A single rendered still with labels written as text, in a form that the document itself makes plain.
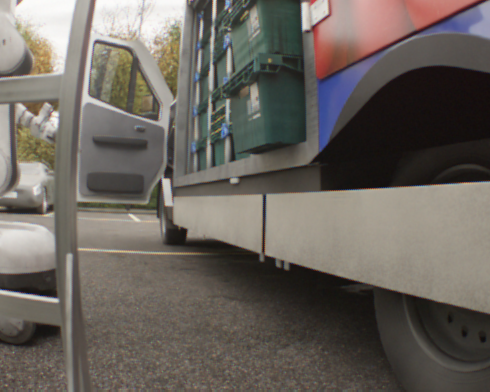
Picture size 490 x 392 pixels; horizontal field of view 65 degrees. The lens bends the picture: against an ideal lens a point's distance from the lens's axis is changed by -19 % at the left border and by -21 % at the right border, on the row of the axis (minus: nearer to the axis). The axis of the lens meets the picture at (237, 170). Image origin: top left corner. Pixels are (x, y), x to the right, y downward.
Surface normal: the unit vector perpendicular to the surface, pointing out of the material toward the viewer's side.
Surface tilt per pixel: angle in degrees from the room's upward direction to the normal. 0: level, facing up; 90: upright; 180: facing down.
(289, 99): 93
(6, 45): 88
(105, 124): 91
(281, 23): 90
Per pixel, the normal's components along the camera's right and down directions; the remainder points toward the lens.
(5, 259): 0.51, -0.06
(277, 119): 0.28, -0.06
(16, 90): 0.07, -0.07
